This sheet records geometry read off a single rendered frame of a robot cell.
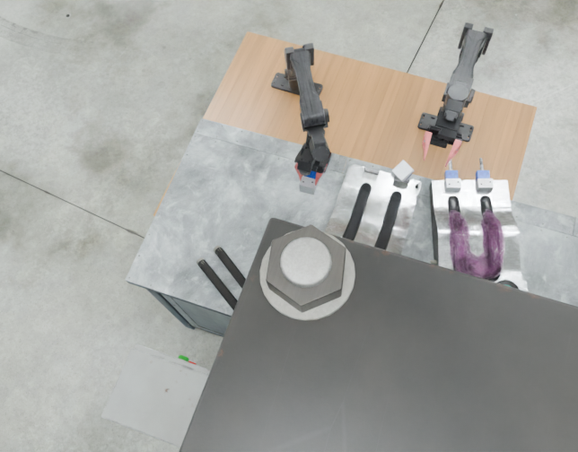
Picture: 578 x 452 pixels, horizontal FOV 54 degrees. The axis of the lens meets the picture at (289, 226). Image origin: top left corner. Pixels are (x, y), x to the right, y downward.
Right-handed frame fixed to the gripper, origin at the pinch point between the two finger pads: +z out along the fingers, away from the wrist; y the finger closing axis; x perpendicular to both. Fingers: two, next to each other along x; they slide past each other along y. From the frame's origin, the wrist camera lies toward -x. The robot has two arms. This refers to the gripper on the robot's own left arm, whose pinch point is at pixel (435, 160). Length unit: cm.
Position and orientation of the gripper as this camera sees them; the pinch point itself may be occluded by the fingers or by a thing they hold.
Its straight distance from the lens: 170.3
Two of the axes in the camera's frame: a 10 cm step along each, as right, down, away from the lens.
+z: -3.6, 8.8, -3.1
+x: 0.8, 3.6, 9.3
